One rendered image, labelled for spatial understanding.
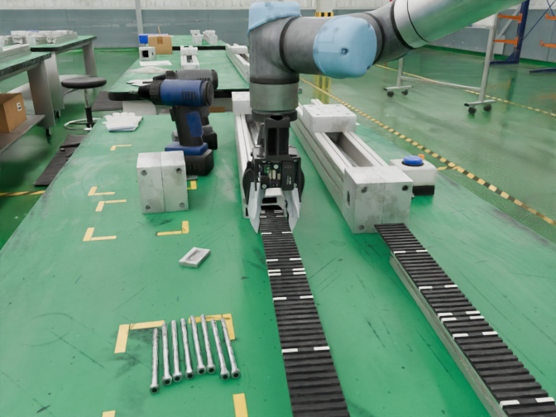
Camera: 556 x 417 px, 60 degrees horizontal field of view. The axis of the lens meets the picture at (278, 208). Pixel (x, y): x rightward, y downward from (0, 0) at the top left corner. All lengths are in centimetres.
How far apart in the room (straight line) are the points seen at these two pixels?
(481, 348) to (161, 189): 63
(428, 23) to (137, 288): 54
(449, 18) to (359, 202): 33
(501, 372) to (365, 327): 17
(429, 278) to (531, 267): 21
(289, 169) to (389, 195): 20
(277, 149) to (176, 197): 30
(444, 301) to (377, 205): 27
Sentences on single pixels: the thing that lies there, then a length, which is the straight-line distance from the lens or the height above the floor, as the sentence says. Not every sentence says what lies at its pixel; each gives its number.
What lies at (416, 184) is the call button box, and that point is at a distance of 106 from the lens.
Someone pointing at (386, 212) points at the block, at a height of 82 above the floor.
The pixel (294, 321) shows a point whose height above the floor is 81.
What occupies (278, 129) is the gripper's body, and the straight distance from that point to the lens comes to 72.
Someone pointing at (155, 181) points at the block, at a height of 84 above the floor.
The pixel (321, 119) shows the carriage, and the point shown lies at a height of 90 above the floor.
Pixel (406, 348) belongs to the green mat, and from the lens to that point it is 61.
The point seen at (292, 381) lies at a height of 81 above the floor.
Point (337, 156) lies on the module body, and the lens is 102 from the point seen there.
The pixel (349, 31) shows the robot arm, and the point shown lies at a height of 112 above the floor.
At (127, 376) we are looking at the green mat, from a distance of 58.
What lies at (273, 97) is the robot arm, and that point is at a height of 103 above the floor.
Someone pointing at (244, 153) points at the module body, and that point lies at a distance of 104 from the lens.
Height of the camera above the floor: 115
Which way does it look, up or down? 22 degrees down
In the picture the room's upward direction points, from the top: straight up
